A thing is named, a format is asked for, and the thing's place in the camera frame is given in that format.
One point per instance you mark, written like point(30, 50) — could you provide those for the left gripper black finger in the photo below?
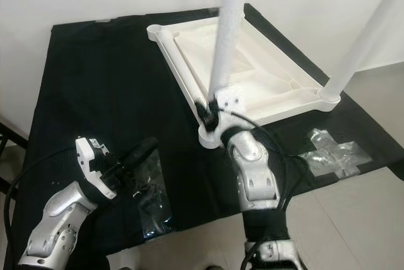
point(146, 155)
point(136, 147)

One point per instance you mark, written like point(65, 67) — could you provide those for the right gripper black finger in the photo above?
point(202, 115)

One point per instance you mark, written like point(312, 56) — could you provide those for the cream plastic table top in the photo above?
point(278, 62)

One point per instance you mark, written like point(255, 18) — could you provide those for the white plastic table leg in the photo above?
point(227, 30)
point(363, 36)
point(177, 68)

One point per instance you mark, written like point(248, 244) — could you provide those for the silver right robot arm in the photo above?
point(255, 169)

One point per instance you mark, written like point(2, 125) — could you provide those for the black table cloth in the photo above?
point(101, 93)

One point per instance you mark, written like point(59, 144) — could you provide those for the grey tape piece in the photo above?
point(105, 21)
point(211, 9)

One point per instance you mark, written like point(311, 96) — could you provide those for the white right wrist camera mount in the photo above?
point(230, 99)

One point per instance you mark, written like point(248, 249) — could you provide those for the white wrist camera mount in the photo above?
point(230, 99)
point(93, 156)

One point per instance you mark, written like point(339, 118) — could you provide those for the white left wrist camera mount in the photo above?
point(93, 156)

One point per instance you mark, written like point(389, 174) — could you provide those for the black metal frame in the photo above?
point(11, 136)

